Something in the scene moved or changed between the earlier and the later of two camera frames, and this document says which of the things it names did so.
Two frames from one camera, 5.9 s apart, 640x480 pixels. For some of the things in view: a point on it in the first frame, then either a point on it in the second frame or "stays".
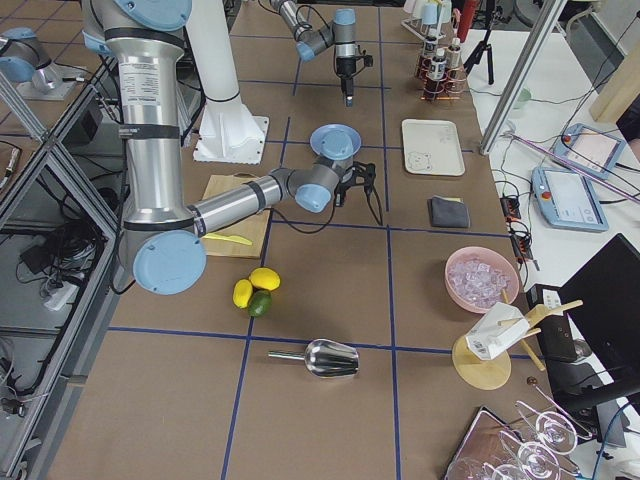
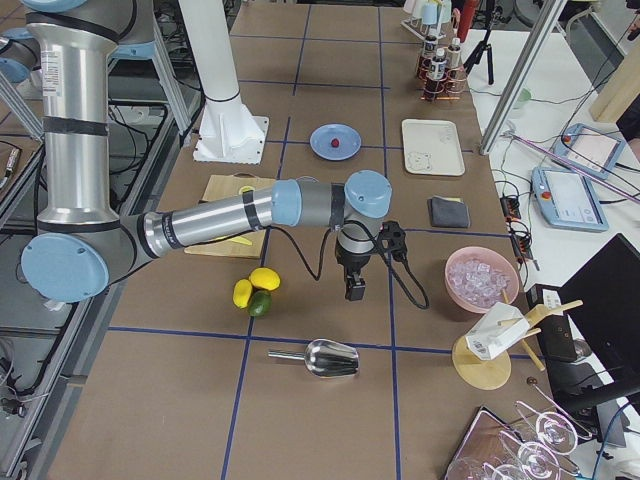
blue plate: x=335 y=141 stays
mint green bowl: x=524 y=95 stays
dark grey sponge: x=448 y=212 stays
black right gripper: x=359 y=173 → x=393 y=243
